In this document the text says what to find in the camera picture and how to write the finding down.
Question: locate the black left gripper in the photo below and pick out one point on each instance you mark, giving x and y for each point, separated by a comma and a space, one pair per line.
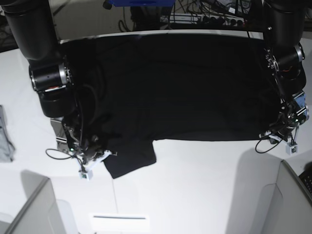
280, 130

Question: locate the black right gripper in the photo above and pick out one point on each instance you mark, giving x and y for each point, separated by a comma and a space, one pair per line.
92, 147

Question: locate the black T-shirt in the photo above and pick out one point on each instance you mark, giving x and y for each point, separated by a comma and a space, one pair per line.
137, 89

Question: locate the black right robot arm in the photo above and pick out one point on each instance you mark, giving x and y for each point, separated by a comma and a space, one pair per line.
53, 77

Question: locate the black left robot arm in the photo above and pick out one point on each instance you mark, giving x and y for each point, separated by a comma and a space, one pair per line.
283, 30

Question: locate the black keyboard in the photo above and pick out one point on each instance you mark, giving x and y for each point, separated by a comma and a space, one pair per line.
306, 178

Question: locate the white right partition panel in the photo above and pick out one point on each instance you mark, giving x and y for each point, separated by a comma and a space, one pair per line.
290, 209

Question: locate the white partition panel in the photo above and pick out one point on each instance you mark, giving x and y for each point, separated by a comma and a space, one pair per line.
40, 214
290, 209

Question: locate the white left partition panel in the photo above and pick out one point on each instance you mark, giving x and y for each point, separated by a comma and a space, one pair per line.
40, 214

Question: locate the grey folded cloth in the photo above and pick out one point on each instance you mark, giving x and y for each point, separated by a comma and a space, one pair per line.
7, 149

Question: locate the blue box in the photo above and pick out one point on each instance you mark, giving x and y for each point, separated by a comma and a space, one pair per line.
130, 3

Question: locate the white power strip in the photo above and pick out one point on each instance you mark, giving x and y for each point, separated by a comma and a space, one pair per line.
201, 19

